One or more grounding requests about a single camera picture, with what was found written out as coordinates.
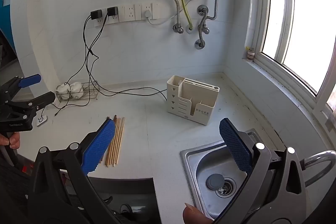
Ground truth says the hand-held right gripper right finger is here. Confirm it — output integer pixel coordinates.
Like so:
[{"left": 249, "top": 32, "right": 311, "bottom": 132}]
[{"left": 215, "top": 118, "right": 307, "bottom": 224}]

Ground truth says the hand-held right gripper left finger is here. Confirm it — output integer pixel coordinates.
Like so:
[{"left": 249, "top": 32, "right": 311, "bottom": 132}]
[{"left": 28, "top": 118, "right": 116, "bottom": 224}]

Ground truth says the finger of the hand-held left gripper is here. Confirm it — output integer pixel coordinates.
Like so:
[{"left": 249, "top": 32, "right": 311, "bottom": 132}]
[
  {"left": 0, "top": 74, "right": 42, "bottom": 100},
  {"left": 5, "top": 91, "right": 56, "bottom": 113}
]

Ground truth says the light bamboo chopstick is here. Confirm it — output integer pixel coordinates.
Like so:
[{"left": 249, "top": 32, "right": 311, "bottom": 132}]
[
  {"left": 113, "top": 118, "right": 122, "bottom": 167},
  {"left": 105, "top": 135, "right": 116, "bottom": 167},
  {"left": 116, "top": 117, "right": 126, "bottom": 165},
  {"left": 110, "top": 118, "right": 119, "bottom": 166}
]

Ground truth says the cream plastic utensil holder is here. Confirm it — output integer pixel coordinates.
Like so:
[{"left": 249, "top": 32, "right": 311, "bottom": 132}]
[{"left": 167, "top": 75, "right": 220, "bottom": 125}]

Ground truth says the person's left hand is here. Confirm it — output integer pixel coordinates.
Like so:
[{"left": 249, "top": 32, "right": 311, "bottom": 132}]
[{"left": 0, "top": 132, "right": 21, "bottom": 149}]

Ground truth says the person's right hand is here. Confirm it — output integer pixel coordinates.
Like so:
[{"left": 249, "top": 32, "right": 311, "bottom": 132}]
[{"left": 184, "top": 202, "right": 214, "bottom": 224}]

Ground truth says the small white square device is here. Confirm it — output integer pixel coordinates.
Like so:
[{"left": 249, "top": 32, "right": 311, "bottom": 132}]
[{"left": 35, "top": 115, "right": 49, "bottom": 127}]

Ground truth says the white ceramic pot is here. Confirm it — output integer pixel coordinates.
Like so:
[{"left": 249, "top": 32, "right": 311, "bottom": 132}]
[
  {"left": 69, "top": 81, "right": 84, "bottom": 99},
  {"left": 56, "top": 84, "right": 70, "bottom": 98}
]

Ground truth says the stainless steel sink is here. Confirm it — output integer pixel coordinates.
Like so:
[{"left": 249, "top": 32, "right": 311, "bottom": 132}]
[{"left": 180, "top": 128, "right": 289, "bottom": 222}]

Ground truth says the grey drain plug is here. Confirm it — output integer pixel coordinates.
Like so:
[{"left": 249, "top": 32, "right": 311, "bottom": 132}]
[{"left": 206, "top": 174, "right": 225, "bottom": 190}]

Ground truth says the blue board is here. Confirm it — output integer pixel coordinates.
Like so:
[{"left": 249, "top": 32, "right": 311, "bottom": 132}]
[{"left": 0, "top": 0, "right": 17, "bottom": 54}]

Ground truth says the chrome faucet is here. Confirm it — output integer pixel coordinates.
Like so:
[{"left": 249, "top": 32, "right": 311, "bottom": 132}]
[{"left": 302, "top": 150, "right": 336, "bottom": 186}]

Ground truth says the white framed window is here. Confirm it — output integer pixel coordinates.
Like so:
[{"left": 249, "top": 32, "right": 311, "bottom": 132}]
[{"left": 244, "top": 0, "right": 336, "bottom": 119}]

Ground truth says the wire rack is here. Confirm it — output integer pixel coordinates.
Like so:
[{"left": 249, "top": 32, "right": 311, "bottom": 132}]
[{"left": 56, "top": 81, "right": 100, "bottom": 106}]

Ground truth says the black cable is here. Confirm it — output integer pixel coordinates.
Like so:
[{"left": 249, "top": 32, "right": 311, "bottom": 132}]
[
  {"left": 88, "top": 14, "right": 168, "bottom": 104},
  {"left": 88, "top": 48, "right": 168, "bottom": 96},
  {"left": 54, "top": 13, "right": 108, "bottom": 117}
]

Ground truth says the row of white wall outlets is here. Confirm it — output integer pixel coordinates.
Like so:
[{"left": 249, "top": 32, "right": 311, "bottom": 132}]
[{"left": 92, "top": 3, "right": 163, "bottom": 28}]

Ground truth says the white power cable with plug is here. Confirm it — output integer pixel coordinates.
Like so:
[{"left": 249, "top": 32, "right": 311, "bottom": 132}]
[{"left": 142, "top": 0, "right": 208, "bottom": 26}]

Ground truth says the yellow gas hose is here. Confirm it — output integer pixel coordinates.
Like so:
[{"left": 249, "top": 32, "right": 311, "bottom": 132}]
[{"left": 178, "top": 0, "right": 193, "bottom": 30}]

